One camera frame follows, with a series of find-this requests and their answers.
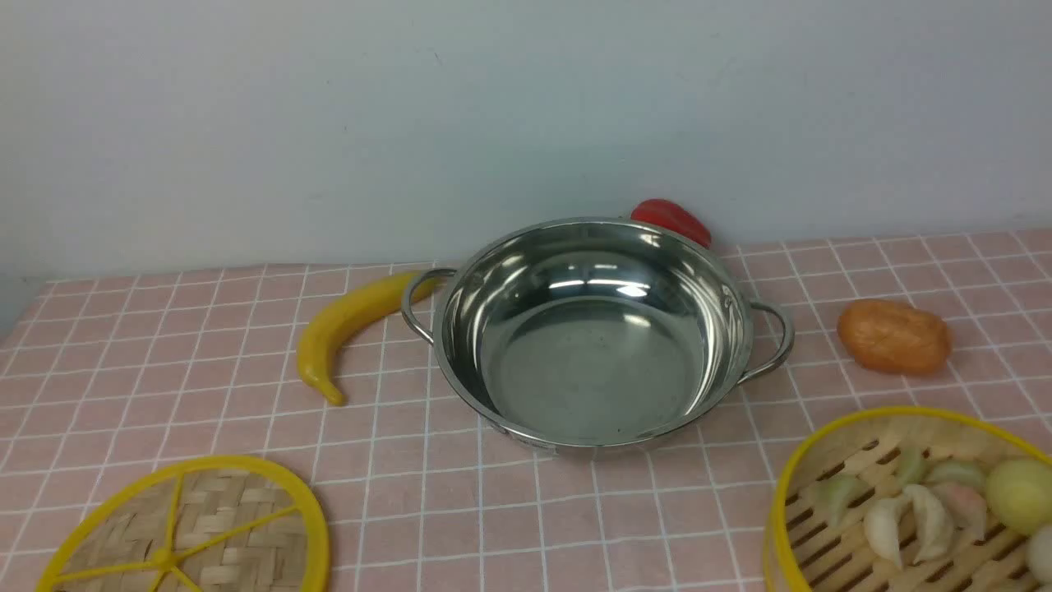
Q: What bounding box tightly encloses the yellow bamboo steamer lid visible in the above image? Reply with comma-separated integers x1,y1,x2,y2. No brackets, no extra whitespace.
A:
36,455,331,591

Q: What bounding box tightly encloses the yellow bamboo steamer basket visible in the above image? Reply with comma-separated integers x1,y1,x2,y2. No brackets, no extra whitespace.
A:
762,407,1050,591

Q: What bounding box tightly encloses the stainless steel pot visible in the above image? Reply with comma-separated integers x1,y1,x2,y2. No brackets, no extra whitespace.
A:
401,217,796,457

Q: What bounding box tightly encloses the red plastic pepper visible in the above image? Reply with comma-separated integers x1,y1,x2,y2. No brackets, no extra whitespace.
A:
629,198,713,248

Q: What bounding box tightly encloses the yellow plastic banana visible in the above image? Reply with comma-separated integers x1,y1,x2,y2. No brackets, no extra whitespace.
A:
296,272,420,407

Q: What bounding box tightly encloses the orange bread roll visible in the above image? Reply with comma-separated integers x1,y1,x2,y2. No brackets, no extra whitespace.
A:
837,298,953,376

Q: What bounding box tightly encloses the white green dumpling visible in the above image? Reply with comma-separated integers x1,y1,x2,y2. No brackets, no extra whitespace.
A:
863,493,911,570

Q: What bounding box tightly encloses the pink checkered tablecloth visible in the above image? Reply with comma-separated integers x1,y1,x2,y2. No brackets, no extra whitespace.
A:
1,229,1050,591

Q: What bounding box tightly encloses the pale dumpling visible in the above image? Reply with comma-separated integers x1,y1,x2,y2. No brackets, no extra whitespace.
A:
902,484,955,565

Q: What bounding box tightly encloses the pink white dumpling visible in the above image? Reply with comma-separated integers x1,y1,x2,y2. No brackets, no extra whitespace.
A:
931,481,988,543

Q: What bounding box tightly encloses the yellow green round bun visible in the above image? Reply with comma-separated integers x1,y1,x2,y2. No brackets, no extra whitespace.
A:
985,458,1051,537

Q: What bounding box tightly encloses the white round bun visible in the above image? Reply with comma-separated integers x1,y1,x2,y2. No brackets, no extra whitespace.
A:
1026,523,1052,587

